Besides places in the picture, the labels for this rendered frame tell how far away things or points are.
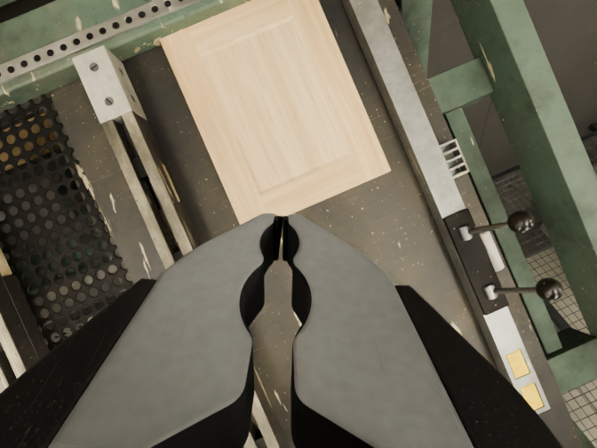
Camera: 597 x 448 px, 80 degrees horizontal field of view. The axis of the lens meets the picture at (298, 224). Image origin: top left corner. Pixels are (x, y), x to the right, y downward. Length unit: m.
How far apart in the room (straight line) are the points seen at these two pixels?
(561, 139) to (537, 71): 0.14
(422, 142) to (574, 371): 0.59
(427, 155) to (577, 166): 0.28
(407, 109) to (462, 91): 0.17
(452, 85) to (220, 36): 0.48
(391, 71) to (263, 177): 0.31
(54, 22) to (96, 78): 0.14
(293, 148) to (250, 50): 0.21
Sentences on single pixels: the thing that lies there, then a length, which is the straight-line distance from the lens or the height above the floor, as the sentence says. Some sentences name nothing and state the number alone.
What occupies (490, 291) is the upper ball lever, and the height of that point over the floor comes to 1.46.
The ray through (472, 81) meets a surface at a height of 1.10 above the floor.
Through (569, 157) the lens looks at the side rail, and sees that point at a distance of 0.86.
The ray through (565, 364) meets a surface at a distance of 1.00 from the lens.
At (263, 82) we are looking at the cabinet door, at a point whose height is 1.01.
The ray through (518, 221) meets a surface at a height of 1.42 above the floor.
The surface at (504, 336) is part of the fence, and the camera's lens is 0.82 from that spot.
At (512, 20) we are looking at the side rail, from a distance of 0.87.
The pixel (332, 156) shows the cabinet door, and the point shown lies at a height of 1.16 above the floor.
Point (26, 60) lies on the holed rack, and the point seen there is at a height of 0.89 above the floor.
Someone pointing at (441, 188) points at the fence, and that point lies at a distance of 0.74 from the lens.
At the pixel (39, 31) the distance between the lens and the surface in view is 0.88.
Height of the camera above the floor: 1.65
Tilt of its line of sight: 36 degrees down
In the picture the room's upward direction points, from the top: 156 degrees clockwise
